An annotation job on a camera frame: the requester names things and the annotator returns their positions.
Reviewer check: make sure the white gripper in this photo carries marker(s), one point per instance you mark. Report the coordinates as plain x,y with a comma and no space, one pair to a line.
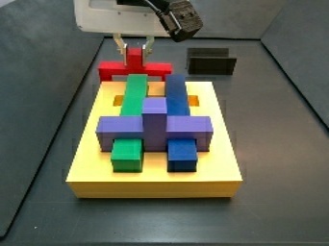
103,16

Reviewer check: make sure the red cross-shaped block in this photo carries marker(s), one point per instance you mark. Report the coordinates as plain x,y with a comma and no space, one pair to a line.
134,65

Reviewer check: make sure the yellow base board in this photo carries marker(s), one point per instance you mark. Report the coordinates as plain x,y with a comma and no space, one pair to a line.
215,179

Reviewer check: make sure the black slotted holder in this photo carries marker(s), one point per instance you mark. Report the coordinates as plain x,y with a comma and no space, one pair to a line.
209,61

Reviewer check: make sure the purple cross-shaped block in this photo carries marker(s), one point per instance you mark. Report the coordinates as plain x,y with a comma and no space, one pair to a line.
154,127

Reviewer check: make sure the green long block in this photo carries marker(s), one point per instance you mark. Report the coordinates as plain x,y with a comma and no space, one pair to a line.
127,152

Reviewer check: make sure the blue long block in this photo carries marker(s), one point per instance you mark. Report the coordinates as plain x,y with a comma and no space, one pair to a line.
182,157

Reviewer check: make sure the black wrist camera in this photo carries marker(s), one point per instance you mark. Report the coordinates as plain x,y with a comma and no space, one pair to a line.
176,15

